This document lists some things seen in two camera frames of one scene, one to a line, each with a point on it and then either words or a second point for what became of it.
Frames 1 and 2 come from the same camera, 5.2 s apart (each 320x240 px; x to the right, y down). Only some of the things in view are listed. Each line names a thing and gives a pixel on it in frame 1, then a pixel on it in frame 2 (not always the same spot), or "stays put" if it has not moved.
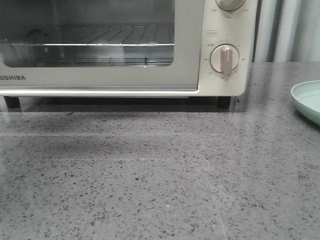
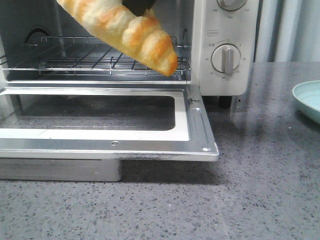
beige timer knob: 224,58 stays put
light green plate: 307,96 stays put
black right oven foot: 224,101 stays put
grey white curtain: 287,31 stays put
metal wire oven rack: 155,35 → 85,56
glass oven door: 101,45 → 113,122
